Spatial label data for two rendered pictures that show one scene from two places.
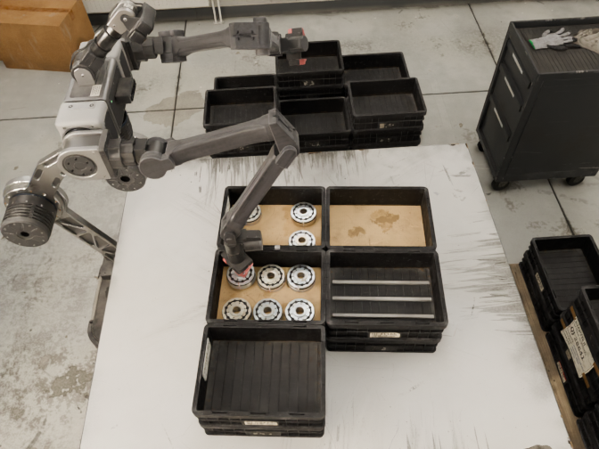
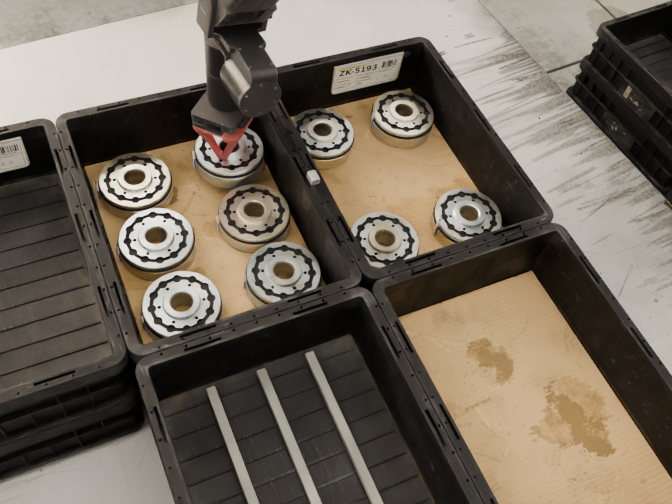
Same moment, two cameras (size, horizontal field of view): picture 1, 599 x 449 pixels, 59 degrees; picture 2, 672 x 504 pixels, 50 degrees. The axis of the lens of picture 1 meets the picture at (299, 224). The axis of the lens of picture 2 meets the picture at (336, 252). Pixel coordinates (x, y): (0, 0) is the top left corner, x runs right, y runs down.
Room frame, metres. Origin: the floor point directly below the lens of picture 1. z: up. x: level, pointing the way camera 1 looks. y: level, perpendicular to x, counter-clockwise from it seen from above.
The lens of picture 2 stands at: (0.74, -0.45, 1.70)
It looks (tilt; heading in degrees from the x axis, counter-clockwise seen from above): 56 degrees down; 52
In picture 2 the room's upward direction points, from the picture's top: 12 degrees clockwise
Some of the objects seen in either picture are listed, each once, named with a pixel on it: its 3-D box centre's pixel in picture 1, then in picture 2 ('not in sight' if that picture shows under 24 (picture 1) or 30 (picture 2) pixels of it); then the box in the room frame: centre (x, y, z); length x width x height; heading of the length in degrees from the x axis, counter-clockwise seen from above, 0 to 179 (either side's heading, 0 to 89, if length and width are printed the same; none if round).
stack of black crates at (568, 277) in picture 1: (566, 282); not in sight; (1.26, -1.28, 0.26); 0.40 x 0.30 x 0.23; 1
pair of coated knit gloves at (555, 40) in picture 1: (553, 38); not in sight; (2.34, -1.34, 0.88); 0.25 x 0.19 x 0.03; 91
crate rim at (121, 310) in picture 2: (267, 285); (202, 200); (0.94, 0.12, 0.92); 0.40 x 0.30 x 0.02; 86
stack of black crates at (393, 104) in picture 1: (381, 126); not in sight; (2.30, -0.51, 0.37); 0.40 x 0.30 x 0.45; 91
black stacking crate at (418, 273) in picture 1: (382, 294); (316, 491); (0.91, -0.28, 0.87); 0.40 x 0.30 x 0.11; 86
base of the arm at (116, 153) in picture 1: (121, 153); not in sight; (1.08, 0.49, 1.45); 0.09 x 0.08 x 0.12; 1
